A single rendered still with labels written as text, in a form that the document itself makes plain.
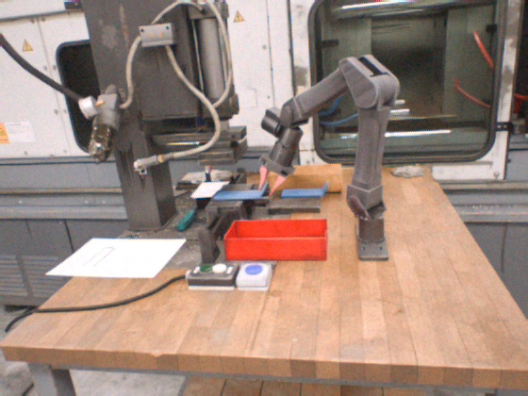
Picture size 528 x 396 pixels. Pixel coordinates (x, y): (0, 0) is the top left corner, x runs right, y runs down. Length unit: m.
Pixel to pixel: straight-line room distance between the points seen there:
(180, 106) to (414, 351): 0.82
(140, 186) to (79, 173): 1.01
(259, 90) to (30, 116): 1.16
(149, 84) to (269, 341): 0.75
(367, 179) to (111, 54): 0.74
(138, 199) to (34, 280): 1.54
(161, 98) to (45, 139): 1.25
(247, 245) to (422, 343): 0.47
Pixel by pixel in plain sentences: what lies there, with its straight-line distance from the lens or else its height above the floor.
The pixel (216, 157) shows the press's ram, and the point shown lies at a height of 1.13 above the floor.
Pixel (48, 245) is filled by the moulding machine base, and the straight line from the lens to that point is 2.61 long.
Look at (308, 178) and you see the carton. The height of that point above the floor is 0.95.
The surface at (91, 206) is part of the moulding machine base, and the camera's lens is 2.33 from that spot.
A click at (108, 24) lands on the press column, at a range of 1.27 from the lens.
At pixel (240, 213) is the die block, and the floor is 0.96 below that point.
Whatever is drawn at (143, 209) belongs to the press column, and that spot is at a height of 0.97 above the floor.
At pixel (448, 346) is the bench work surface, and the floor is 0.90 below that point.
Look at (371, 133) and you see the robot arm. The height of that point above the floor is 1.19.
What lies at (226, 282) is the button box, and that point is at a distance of 0.96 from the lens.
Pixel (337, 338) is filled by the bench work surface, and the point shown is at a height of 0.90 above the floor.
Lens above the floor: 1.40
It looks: 19 degrees down
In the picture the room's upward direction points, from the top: 5 degrees counter-clockwise
